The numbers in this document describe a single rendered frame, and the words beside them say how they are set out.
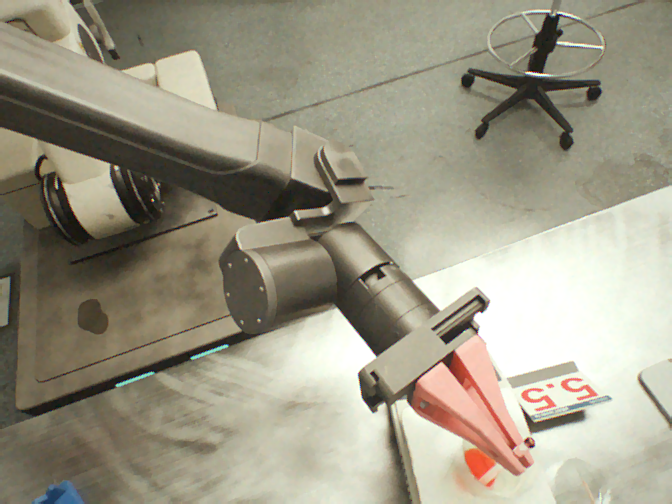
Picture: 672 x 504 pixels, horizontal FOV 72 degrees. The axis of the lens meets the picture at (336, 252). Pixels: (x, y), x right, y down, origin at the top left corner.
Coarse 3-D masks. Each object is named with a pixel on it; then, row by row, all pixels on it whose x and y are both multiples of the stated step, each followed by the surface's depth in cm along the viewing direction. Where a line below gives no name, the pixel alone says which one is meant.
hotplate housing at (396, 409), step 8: (488, 352) 55; (496, 368) 52; (504, 376) 51; (504, 384) 49; (392, 408) 50; (400, 408) 49; (392, 416) 52; (400, 424) 48; (400, 432) 48; (400, 440) 48; (400, 448) 48; (400, 456) 51; (408, 456) 46; (408, 464) 46; (408, 472) 46; (408, 480) 46; (408, 488) 48; (416, 488) 45; (416, 496) 45
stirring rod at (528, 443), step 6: (528, 438) 25; (522, 444) 25; (528, 444) 25; (534, 444) 25; (516, 450) 26; (522, 450) 26; (528, 450) 25; (516, 456) 27; (492, 468) 33; (498, 468) 31; (504, 468) 30; (486, 474) 35; (492, 474) 33; (498, 474) 33; (480, 480) 37; (486, 480) 35
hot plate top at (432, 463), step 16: (512, 400) 47; (400, 416) 47; (416, 416) 47; (416, 432) 46; (432, 432) 46; (448, 432) 46; (416, 448) 45; (432, 448) 45; (448, 448) 45; (416, 464) 44; (432, 464) 44; (448, 464) 44; (416, 480) 44; (432, 480) 43; (448, 480) 43; (544, 480) 43; (432, 496) 43; (448, 496) 43; (464, 496) 42; (544, 496) 42
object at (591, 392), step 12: (552, 384) 54; (564, 384) 54; (576, 384) 54; (588, 384) 53; (528, 396) 53; (540, 396) 53; (552, 396) 53; (564, 396) 52; (576, 396) 52; (588, 396) 51; (600, 396) 51; (528, 408) 52; (540, 408) 51; (552, 408) 51
